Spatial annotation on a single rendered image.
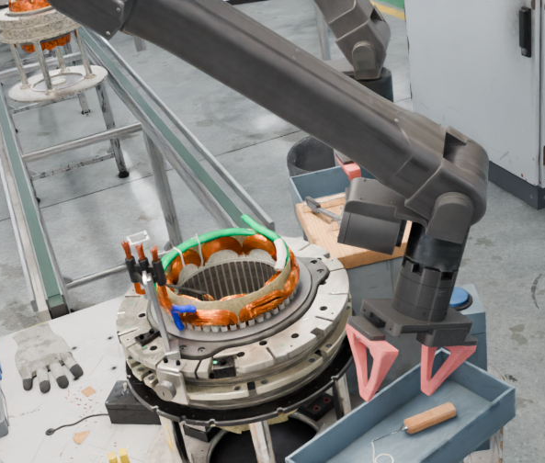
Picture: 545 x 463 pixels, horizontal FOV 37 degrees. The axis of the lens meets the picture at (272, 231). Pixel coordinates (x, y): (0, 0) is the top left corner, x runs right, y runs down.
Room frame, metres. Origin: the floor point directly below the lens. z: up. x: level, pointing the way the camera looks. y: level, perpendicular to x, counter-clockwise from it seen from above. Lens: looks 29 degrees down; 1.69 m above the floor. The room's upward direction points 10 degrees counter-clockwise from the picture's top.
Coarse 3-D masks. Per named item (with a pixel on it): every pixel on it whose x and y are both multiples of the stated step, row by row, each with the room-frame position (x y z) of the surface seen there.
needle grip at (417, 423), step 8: (440, 408) 0.69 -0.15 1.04; (448, 408) 0.69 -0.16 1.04; (416, 416) 0.69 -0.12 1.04; (424, 416) 0.68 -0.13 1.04; (432, 416) 0.68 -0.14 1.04; (440, 416) 0.68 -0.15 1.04; (448, 416) 0.69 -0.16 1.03; (408, 424) 0.68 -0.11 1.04; (416, 424) 0.68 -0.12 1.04; (424, 424) 0.68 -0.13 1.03; (432, 424) 0.68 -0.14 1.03; (408, 432) 0.68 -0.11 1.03
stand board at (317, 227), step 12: (300, 204) 1.21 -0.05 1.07; (300, 216) 1.18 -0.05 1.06; (312, 216) 1.16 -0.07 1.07; (324, 216) 1.15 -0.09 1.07; (312, 228) 1.12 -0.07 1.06; (324, 228) 1.11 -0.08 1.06; (408, 228) 1.07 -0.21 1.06; (312, 240) 1.08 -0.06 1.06; (324, 240) 1.08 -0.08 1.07; (336, 240) 1.07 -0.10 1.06; (336, 252) 1.03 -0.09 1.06; (348, 252) 1.03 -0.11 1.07; (360, 252) 1.02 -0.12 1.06; (372, 252) 1.02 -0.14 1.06; (396, 252) 1.03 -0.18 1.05; (348, 264) 1.02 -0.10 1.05; (360, 264) 1.02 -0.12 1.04
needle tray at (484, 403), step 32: (448, 352) 0.76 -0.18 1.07; (416, 384) 0.74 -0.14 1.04; (448, 384) 0.75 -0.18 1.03; (480, 384) 0.72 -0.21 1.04; (352, 416) 0.68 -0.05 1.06; (384, 416) 0.71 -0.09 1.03; (480, 416) 0.65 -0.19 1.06; (512, 416) 0.68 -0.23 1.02; (320, 448) 0.66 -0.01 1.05; (352, 448) 0.67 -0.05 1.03; (384, 448) 0.66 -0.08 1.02; (416, 448) 0.65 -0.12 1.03; (448, 448) 0.62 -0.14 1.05
